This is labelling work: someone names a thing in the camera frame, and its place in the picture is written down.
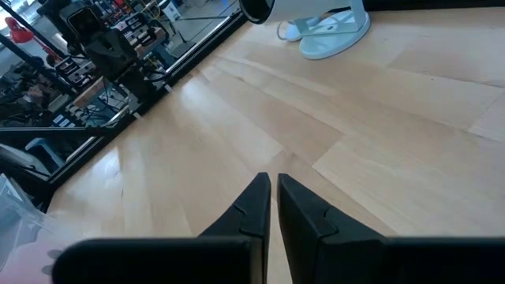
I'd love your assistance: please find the red desk lamp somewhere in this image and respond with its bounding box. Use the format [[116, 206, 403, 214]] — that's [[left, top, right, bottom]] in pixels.
[[3, 16, 35, 44]]

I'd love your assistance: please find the white cup with ball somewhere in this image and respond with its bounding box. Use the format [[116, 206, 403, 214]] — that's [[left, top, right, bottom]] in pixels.
[[238, 0, 372, 61]]

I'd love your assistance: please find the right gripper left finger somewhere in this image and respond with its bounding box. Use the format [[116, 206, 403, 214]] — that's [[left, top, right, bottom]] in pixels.
[[52, 172, 272, 284]]

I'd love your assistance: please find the clear plastic storage bin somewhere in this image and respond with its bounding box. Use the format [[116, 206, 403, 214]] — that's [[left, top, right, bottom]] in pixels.
[[0, 173, 84, 284]]

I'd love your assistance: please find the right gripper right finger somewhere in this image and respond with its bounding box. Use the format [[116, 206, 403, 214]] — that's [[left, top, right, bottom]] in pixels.
[[277, 173, 505, 284]]

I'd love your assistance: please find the light blue stool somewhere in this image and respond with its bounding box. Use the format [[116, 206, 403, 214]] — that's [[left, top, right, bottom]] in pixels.
[[24, 137, 66, 169]]

